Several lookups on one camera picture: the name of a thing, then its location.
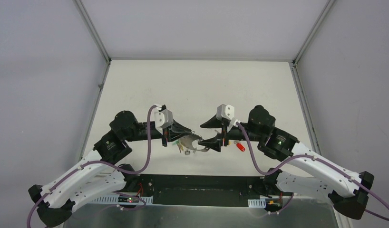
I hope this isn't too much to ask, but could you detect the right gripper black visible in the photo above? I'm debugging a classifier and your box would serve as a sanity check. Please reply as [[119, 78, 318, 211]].
[[197, 114, 264, 152]]

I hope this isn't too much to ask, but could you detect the keyring with keys bunch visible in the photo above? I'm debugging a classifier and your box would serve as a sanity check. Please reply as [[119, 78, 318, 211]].
[[173, 134, 210, 156]]

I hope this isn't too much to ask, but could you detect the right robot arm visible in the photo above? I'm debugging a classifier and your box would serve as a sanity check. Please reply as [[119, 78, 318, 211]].
[[201, 104, 374, 220]]

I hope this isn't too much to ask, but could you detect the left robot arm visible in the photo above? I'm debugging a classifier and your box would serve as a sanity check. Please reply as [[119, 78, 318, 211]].
[[27, 105, 192, 228]]

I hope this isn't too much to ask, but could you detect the red tagged key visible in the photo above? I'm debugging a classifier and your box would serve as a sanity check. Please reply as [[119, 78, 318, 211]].
[[234, 141, 246, 152]]

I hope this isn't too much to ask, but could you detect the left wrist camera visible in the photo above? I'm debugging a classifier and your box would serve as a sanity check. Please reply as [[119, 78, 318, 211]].
[[154, 109, 174, 129]]

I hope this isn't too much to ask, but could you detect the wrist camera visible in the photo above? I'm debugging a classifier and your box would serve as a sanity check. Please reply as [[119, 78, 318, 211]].
[[216, 104, 235, 121], [154, 109, 174, 129]]

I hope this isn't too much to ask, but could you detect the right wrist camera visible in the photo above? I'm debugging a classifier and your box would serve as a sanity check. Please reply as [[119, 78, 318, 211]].
[[216, 104, 235, 121]]

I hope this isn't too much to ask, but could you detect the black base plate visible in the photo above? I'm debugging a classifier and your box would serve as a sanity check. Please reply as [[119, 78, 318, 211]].
[[122, 174, 291, 207]]

